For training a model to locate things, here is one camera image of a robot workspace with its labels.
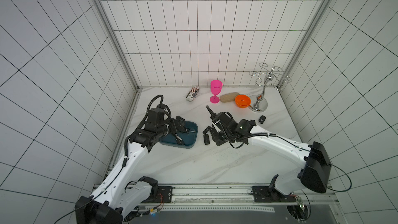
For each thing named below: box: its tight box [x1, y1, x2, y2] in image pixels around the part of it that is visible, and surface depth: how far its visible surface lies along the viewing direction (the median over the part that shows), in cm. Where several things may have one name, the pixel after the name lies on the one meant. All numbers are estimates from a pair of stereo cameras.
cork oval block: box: [219, 91, 240, 103], surface depth 112 cm
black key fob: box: [258, 115, 267, 124], surface depth 102 cm
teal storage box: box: [158, 120, 199, 149], surface depth 92 cm
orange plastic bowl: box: [234, 94, 252, 109], surface depth 109 cm
